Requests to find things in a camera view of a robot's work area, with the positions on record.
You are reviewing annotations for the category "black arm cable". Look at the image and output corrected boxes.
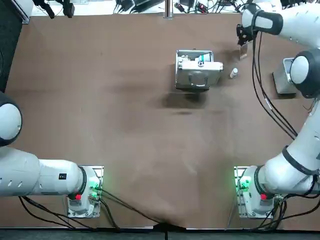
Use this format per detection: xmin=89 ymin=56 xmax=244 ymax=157
xmin=251 ymin=14 xmax=298 ymax=141
xmin=258 ymin=29 xmax=300 ymax=138

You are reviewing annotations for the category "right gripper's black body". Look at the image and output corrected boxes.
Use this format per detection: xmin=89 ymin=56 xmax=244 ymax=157
xmin=236 ymin=23 xmax=254 ymax=41

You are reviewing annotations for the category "aluminium edge rail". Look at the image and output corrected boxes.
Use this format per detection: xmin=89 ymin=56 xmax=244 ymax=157
xmin=11 ymin=0 xmax=34 ymax=25

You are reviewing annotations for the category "white printed supply packet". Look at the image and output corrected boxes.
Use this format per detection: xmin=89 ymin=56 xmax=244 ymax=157
xmin=177 ymin=53 xmax=193 ymax=66

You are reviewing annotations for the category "clear iodophor cotton swab packet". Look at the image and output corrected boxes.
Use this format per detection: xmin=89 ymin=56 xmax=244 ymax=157
xmin=238 ymin=43 xmax=249 ymax=61

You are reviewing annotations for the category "black base cable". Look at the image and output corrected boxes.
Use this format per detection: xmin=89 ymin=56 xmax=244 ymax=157
xmin=98 ymin=188 xmax=167 ymax=225
xmin=259 ymin=193 xmax=320 ymax=230

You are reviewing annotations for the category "aluminium profile post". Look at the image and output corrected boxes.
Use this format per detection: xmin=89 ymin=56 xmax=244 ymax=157
xmin=162 ymin=0 xmax=174 ymax=20

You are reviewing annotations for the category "white lidded waste bin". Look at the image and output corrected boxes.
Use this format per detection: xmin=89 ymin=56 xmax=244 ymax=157
xmin=271 ymin=56 xmax=298 ymax=95

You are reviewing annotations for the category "silver aluminium medical kit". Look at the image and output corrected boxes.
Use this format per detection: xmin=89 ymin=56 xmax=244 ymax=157
xmin=174 ymin=48 xmax=224 ymax=93

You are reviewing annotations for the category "teal striped supply packet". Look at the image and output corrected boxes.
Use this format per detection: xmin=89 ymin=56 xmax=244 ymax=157
xmin=197 ymin=53 xmax=213 ymax=66

